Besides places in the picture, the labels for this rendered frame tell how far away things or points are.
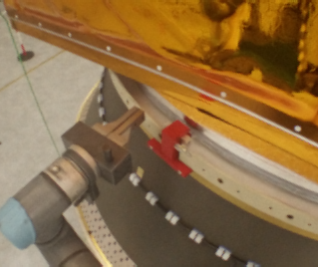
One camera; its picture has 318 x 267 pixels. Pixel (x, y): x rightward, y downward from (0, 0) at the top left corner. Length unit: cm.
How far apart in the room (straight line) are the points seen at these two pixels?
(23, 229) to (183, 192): 41
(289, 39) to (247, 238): 45
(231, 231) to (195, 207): 11
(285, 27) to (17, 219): 46
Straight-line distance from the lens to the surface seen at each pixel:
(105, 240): 101
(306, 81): 43
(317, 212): 55
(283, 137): 53
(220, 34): 42
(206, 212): 66
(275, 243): 66
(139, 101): 66
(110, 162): 43
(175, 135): 54
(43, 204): 42
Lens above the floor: 214
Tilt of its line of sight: 47 degrees down
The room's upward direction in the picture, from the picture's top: straight up
